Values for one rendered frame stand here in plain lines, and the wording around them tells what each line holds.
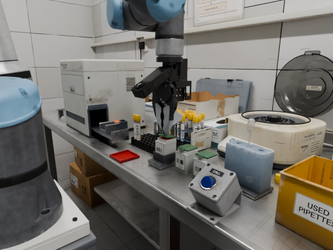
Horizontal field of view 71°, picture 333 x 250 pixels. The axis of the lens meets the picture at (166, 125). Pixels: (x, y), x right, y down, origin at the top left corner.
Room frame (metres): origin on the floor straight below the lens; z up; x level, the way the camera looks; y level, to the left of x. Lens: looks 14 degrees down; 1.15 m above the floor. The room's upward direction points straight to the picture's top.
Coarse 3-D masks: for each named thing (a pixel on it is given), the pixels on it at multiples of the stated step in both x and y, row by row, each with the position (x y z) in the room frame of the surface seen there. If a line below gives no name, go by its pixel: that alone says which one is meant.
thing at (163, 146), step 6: (162, 138) 0.64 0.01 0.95; (168, 138) 0.64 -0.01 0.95; (174, 138) 0.64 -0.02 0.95; (156, 144) 0.64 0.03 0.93; (162, 144) 0.62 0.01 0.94; (168, 144) 0.62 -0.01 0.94; (174, 144) 0.64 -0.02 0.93; (156, 150) 0.64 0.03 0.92; (162, 150) 0.62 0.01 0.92; (168, 150) 0.62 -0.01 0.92; (174, 150) 0.64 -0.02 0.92
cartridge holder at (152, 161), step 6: (156, 156) 0.63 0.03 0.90; (162, 156) 0.61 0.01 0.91; (168, 156) 0.62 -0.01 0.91; (174, 156) 0.63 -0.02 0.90; (150, 162) 0.62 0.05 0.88; (156, 162) 0.61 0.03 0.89; (162, 162) 0.61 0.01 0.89; (168, 162) 0.61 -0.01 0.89; (174, 162) 0.63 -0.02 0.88; (162, 168) 0.60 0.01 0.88
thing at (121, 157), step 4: (116, 152) 0.71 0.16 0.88; (120, 152) 0.71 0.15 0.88; (124, 152) 0.72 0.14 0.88; (128, 152) 0.72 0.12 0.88; (132, 152) 0.71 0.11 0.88; (112, 156) 0.67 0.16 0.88; (116, 156) 0.69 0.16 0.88; (120, 156) 0.69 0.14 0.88; (124, 156) 0.69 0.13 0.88; (128, 156) 0.69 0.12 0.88; (132, 156) 0.69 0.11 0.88; (136, 156) 0.67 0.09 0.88; (116, 160) 0.65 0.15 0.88; (120, 160) 0.64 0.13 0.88; (124, 160) 0.65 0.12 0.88; (128, 160) 0.66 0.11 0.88
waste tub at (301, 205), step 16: (304, 160) 0.42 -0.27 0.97; (320, 160) 0.44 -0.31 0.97; (288, 176) 0.36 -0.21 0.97; (304, 176) 0.43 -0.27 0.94; (320, 176) 0.44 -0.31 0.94; (288, 192) 0.36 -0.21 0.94; (304, 192) 0.34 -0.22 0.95; (320, 192) 0.32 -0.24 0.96; (288, 208) 0.36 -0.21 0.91; (304, 208) 0.34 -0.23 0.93; (320, 208) 0.32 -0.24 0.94; (288, 224) 0.35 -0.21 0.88; (304, 224) 0.33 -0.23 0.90; (320, 224) 0.32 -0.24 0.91; (320, 240) 0.31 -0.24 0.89
